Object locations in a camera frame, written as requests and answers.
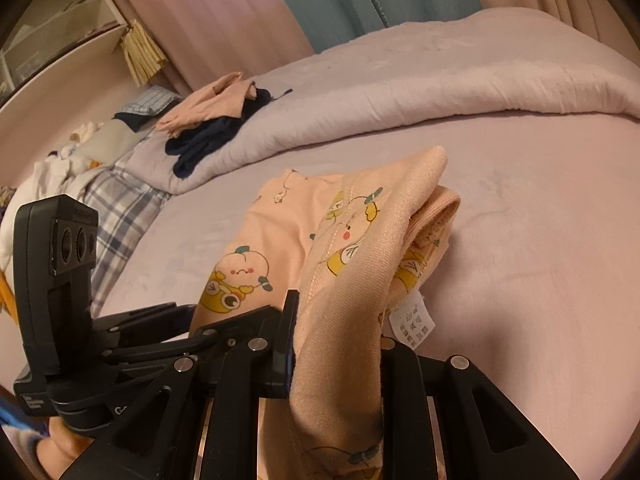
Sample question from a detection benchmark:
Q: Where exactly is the orange duck print shirt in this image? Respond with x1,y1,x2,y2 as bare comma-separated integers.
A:
193,146,460,479

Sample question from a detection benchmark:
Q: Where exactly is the left hand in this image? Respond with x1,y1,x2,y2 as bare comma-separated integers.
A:
36,417,93,479

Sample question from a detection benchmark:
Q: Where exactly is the lilac bed sheet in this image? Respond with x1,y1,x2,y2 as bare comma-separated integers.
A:
103,114,639,479

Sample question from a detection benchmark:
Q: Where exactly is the plaid blue white pillow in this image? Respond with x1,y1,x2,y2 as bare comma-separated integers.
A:
81,166,170,318

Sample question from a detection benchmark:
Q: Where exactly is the white crumpled cloth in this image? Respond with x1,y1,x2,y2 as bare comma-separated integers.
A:
1,155,107,272

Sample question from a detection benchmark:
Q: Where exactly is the grey beige pillow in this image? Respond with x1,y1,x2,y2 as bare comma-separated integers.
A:
76,119,146,165

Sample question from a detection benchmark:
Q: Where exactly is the folded navy garment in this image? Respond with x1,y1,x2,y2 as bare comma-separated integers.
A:
165,88,292,179

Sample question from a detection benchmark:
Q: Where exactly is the striped blue pillow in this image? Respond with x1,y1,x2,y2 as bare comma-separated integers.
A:
114,86,182,132

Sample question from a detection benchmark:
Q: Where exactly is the folded peach garment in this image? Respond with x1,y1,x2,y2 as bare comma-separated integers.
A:
155,72,257,138

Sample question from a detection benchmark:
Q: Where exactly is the yellow tassel fringe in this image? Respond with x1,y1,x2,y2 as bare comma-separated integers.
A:
119,21,168,88

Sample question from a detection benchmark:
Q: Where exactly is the pink curtain left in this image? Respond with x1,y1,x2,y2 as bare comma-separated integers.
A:
114,0,314,92

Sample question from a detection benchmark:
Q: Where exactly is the grey folded duvet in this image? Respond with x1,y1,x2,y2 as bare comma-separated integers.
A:
125,8,639,195

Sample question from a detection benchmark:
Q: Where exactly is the white wall shelf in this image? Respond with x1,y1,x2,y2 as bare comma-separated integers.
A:
1,0,126,102

